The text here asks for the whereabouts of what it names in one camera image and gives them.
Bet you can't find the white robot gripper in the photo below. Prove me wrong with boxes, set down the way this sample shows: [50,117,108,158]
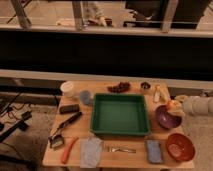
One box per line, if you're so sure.
[169,95,187,117]

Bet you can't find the apple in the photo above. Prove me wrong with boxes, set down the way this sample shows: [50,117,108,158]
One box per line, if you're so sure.
[166,100,176,110]

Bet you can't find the purple bowl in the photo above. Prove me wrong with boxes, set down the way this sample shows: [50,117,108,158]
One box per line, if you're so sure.
[155,105,182,129]

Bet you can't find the red-orange bowl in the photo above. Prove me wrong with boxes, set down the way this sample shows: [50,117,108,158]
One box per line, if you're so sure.
[165,133,196,162]

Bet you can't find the small metal cup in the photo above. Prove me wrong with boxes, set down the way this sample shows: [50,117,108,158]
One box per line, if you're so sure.
[141,82,151,91]

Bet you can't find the blue sponge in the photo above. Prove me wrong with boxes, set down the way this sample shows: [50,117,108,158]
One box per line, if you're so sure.
[145,140,163,164]

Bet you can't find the dark grape bunch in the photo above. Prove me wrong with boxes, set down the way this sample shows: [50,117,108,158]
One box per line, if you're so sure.
[107,82,130,93]

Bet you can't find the green plastic tray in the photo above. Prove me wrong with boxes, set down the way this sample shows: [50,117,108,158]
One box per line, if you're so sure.
[90,93,150,136]

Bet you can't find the metal fork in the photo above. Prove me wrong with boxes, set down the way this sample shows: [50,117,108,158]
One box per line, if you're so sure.
[107,146,136,153]

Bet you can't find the grey-blue cup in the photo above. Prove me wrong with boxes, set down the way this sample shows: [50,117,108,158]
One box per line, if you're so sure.
[80,90,92,106]

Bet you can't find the grey cloth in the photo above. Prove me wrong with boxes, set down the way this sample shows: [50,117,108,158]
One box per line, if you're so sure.
[80,137,103,168]

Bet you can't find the black eraser block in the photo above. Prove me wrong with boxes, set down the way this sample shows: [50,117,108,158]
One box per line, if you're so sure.
[59,104,80,114]

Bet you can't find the white cup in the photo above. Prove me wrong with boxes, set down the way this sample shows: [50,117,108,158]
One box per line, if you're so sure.
[60,81,74,98]

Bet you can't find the orange carrot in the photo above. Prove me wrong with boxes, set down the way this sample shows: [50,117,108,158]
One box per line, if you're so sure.
[61,137,79,164]

